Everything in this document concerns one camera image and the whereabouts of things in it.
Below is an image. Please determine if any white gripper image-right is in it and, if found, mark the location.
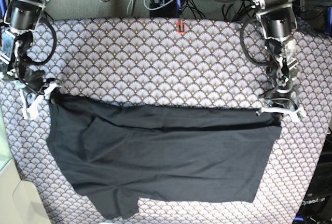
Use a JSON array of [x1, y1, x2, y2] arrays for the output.
[[256, 86, 305, 123]]

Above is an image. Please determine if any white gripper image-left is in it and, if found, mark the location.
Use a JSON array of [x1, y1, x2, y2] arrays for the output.
[[18, 78, 61, 120]]

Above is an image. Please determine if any dark grey T-shirt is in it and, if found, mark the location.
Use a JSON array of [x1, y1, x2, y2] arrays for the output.
[[47, 94, 282, 219]]

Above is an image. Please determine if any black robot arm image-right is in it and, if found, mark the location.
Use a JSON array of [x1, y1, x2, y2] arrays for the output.
[[240, 0, 306, 123]]

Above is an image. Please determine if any black OpenArm case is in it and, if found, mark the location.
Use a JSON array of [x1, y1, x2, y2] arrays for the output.
[[293, 133, 331, 223]]

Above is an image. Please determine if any blue clamp right edge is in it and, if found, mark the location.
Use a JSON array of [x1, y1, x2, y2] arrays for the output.
[[324, 7, 332, 36]]

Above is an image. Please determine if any blue clamp edge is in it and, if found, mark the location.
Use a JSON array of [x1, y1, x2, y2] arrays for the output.
[[0, 0, 7, 17], [324, 7, 332, 36]]

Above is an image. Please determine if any fan-patterned table cloth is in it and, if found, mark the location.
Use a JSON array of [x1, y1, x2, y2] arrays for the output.
[[1, 18, 331, 223]]

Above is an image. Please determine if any blue clamp left edge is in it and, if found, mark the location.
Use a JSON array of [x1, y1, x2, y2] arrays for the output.
[[0, 0, 7, 17]]

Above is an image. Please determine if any beige plastic bin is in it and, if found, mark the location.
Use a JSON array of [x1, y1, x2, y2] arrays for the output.
[[1, 117, 51, 223]]

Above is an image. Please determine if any red table clamp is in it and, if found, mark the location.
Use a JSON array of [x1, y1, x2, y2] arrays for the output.
[[176, 19, 185, 35]]

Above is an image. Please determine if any black cable bundle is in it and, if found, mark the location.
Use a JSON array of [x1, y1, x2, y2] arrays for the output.
[[181, 0, 250, 24]]

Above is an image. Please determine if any blue clamp handle centre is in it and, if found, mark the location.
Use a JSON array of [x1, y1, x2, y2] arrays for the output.
[[176, 0, 182, 18]]

